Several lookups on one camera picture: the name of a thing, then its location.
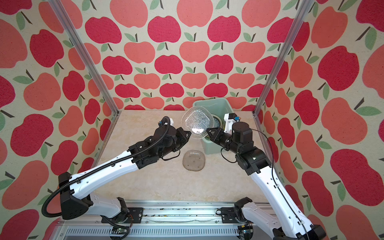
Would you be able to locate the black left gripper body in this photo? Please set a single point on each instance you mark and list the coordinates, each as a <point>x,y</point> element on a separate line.
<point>178,140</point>

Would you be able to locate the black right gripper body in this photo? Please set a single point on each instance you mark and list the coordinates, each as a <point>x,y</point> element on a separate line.
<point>225,141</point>

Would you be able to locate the clear glass round plate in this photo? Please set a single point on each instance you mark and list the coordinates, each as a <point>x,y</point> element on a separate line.
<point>197,120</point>

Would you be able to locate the clear glass square plate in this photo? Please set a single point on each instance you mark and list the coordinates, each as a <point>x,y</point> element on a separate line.
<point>194,160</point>

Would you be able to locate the blue floral patterned plate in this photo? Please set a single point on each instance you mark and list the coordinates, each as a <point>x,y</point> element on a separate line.
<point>218,123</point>

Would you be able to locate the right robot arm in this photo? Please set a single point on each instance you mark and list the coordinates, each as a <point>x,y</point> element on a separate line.
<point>276,198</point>

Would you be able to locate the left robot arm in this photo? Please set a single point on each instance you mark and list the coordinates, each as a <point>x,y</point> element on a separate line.
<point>75,196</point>

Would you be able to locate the mint green plastic bin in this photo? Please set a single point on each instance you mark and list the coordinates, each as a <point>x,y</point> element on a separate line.
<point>218,108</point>

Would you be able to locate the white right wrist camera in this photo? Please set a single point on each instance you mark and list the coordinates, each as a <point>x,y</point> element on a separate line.
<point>230,119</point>

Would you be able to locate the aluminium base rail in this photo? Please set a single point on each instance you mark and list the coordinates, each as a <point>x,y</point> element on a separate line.
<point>241,220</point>

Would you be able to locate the aluminium corner post right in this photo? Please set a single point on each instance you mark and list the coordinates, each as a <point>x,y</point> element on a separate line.
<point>284,51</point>

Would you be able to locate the aluminium corner post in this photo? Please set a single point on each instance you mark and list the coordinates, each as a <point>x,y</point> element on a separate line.
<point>71,31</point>
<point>284,51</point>

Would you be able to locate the aluminium corner post left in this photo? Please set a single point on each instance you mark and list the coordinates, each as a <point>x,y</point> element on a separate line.
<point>71,31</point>

